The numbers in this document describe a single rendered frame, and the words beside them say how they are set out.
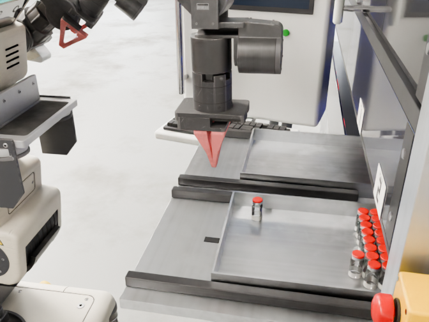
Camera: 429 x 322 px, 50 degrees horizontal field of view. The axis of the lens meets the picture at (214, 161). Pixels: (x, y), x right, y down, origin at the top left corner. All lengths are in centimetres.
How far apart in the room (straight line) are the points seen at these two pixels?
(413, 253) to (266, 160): 61
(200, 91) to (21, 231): 64
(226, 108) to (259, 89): 94
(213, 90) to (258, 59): 8
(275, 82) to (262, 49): 95
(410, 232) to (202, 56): 35
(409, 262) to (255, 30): 36
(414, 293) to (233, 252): 36
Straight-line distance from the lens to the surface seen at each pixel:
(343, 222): 96
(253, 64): 63
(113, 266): 224
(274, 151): 122
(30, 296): 176
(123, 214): 258
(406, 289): 60
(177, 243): 88
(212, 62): 63
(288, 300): 75
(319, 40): 151
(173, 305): 76
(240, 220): 94
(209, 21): 61
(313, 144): 128
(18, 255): 116
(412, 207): 60
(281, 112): 160
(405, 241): 63
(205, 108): 65
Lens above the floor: 141
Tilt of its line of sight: 27 degrees down
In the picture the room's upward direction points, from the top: straight up
